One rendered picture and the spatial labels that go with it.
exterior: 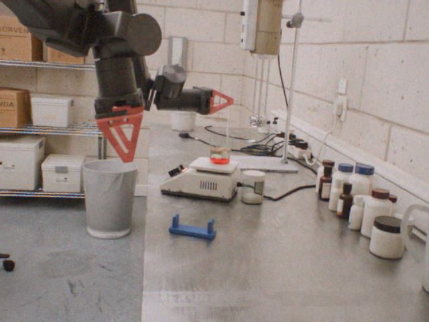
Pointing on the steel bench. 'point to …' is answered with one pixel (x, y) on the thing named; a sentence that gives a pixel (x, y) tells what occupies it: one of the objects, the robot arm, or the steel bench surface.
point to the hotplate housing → (204, 184)
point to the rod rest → (192, 229)
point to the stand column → (291, 88)
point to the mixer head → (261, 28)
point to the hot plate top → (212, 166)
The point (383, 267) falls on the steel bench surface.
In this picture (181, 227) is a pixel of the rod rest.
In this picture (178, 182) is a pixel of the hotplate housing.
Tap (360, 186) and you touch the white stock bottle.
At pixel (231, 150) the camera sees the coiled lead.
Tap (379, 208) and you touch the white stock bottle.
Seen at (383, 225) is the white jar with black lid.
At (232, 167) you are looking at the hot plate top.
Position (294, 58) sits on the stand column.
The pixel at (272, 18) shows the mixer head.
